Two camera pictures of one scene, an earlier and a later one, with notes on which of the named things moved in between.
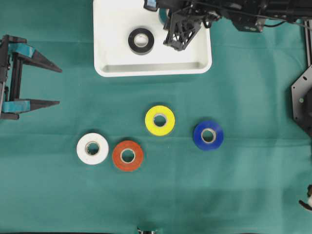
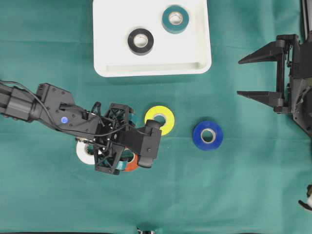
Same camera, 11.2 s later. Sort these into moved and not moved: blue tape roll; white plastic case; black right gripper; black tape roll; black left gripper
Moved: black left gripper; black right gripper
Not moved: blue tape roll; black tape roll; white plastic case
